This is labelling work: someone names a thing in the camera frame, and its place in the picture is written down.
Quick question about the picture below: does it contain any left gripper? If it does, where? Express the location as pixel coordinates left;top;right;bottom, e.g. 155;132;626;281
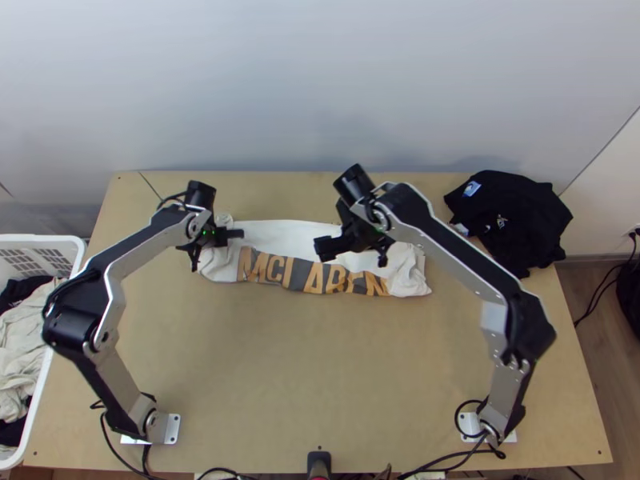
199;223;246;249

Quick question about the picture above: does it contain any white t-shirt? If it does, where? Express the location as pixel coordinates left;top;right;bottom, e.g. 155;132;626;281
197;212;434;299

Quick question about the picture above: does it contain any pile of folded clothes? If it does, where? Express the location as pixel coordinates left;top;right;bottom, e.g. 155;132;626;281
443;170;574;280

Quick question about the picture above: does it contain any white laundry basket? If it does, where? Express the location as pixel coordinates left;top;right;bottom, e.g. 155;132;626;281
0;234;87;467

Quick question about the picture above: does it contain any heap of clothes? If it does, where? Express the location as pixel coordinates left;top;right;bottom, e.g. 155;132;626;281
0;274;57;450

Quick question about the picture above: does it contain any black cable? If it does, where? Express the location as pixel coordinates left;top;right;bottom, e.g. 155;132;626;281
87;399;154;480
573;232;640;329
414;399;509;474

